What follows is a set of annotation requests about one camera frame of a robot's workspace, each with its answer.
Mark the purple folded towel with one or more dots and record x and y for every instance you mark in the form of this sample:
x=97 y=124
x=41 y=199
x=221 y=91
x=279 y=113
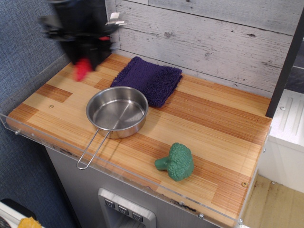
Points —
x=156 y=82

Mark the white toy sink counter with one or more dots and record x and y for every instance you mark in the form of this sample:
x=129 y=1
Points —
x=287 y=127

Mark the yellow black object corner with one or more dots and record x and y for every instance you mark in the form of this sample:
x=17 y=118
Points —
x=14 y=215

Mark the stainless steel saucepan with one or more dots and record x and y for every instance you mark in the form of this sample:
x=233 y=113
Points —
x=116 y=112

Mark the green toy broccoli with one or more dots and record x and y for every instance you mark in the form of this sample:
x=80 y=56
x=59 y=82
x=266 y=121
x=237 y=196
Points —
x=179 y=163

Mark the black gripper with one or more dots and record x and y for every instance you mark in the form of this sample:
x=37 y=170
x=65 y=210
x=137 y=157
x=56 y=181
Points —
x=73 y=18

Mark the red handled metal fork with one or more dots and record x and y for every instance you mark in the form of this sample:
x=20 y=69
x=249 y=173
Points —
x=82 y=69

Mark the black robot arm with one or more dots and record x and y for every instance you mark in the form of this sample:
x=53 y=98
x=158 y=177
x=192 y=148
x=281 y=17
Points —
x=82 y=29

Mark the clear acrylic table guard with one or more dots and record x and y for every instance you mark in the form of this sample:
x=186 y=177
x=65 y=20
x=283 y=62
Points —
x=198 y=148

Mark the dark right shelf post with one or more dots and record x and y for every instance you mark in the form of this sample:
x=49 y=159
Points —
x=287 y=67

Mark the silver dispenser button panel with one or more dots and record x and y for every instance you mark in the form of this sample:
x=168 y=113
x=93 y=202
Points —
x=119 y=212

